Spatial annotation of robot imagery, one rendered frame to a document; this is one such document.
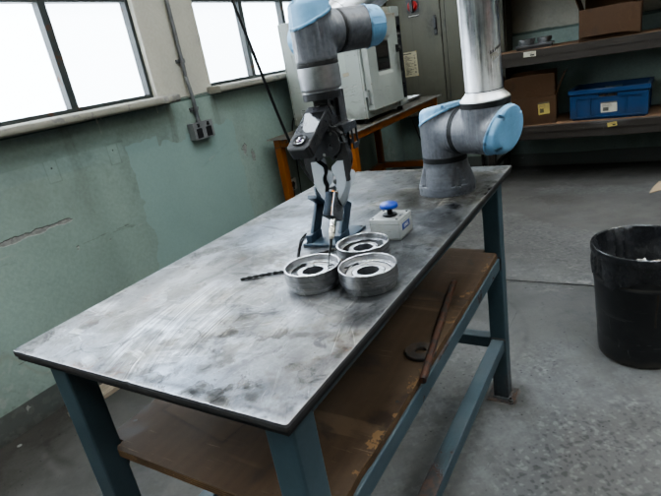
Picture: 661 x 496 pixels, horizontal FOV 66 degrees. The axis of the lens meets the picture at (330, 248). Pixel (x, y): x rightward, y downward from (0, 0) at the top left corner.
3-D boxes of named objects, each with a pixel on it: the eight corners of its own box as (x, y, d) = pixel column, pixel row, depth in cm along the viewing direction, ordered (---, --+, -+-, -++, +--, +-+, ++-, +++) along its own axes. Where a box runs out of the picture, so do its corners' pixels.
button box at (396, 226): (401, 240, 109) (398, 218, 107) (371, 239, 113) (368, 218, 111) (415, 227, 115) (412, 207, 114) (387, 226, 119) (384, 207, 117)
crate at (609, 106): (652, 106, 384) (654, 76, 377) (649, 115, 356) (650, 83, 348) (576, 112, 413) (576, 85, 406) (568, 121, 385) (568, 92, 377)
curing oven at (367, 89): (380, 123, 304) (364, 4, 281) (295, 131, 335) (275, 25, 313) (417, 106, 352) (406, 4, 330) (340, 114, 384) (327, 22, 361)
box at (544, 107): (566, 122, 383) (566, 70, 370) (498, 129, 405) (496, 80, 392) (568, 113, 416) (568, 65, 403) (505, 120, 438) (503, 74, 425)
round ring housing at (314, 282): (353, 283, 92) (349, 263, 91) (301, 303, 89) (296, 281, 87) (328, 268, 102) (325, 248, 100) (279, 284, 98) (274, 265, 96)
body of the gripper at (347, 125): (361, 150, 99) (352, 85, 95) (342, 160, 92) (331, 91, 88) (327, 152, 103) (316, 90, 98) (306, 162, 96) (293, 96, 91)
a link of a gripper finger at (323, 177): (342, 199, 103) (338, 154, 99) (329, 208, 98) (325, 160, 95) (329, 198, 104) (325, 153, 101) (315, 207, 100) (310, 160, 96)
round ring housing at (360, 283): (412, 283, 89) (409, 261, 87) (362, 304, 84) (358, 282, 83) (377, 268, 97) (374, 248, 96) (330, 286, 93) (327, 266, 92)
